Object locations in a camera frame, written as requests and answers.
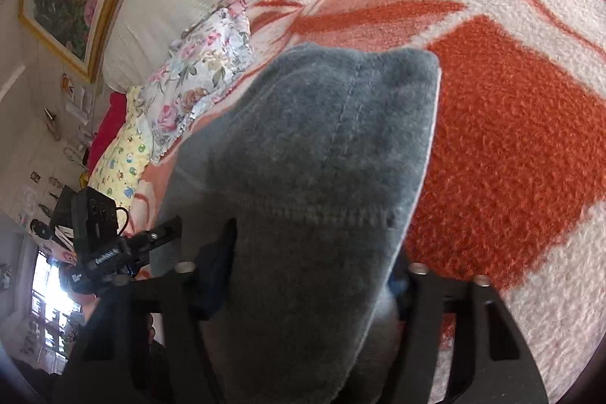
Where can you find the red cloth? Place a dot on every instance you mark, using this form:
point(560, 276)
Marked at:
point(108, 124)

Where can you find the paper notes on wall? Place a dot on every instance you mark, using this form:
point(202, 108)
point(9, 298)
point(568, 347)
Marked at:
point(75, 94)

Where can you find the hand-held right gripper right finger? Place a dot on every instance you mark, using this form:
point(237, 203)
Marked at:
point(426, 314)

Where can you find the yellow cartoon print pillow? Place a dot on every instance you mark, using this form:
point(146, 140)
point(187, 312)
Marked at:
point(120, 167)

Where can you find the floral print pillow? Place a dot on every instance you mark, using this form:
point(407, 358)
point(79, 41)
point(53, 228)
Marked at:
point(199, 77)

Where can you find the grey pants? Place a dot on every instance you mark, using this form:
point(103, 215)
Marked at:
point(303, 158)

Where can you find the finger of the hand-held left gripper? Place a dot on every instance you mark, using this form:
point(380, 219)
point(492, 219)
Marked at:
point(163, 231)

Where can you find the window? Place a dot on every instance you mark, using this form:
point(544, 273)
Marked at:
point(52, 300)

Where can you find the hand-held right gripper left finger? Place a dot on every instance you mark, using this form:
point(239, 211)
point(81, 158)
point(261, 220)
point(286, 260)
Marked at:
point(215, 276)

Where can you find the orange and white blanket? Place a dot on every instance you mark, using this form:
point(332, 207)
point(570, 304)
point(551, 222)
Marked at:
point(511, 139)

